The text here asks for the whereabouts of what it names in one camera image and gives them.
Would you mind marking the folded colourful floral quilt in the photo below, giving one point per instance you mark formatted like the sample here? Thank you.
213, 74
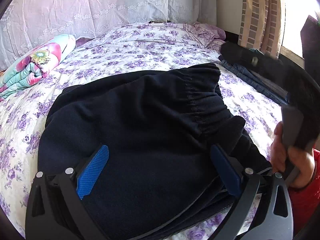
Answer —
35, 65

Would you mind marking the folded dark jeans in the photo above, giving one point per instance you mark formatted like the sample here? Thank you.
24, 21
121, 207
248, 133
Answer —
253, 81

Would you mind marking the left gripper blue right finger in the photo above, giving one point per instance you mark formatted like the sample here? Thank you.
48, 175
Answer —
229, 170

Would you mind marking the purple floral bedspread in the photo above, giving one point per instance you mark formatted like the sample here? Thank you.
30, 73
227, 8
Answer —
154, 46

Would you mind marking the checked beige curtain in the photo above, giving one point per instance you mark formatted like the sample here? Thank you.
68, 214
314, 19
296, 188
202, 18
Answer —
262, 25

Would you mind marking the purple floral pillow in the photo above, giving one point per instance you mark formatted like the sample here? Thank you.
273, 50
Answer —
204, 34

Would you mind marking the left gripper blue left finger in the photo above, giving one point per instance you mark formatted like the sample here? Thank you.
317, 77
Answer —
90, 171

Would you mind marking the person's right hand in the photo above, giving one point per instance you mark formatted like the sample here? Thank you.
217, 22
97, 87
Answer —
302, 160

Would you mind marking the white lace covered bedding pile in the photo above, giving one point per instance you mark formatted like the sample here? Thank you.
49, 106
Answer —
28, 23

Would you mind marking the navy blue pants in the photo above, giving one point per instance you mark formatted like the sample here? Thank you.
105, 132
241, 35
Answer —
159, 128

